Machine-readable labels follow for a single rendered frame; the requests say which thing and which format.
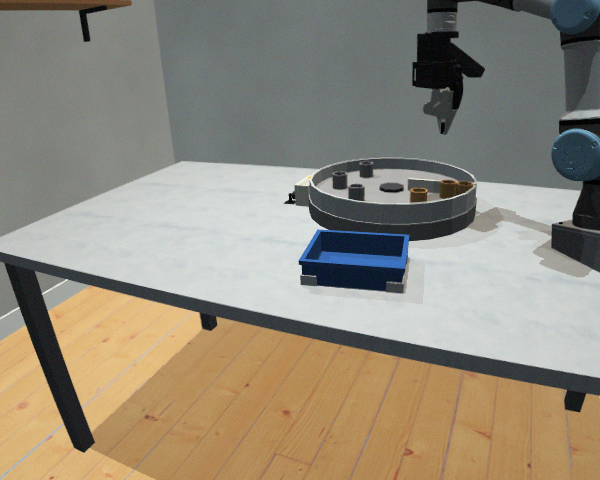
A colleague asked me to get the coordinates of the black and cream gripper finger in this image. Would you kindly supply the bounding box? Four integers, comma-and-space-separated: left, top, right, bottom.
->
423, 89, 445, 134
432, 73, 463, 135

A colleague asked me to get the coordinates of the grey round turntable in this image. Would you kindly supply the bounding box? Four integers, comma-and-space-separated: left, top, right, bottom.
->
284, 158, 477, 241

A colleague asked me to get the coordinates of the bronze bushing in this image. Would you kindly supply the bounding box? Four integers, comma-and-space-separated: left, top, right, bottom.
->
440, 180, 457, 199
410, 188, 428, 203
456, 181, 473, 196

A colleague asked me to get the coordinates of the grey metal bushing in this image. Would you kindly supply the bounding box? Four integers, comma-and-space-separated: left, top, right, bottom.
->
332, 172, 347, 190
359, 161, 373, 178
348, 184, 365, 201

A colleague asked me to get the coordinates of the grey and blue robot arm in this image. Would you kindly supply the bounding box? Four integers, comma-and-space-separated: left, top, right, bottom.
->
427, 0, 600, 231

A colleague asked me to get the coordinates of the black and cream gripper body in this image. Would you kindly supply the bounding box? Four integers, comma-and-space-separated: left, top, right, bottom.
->
412, 32, 462, 89

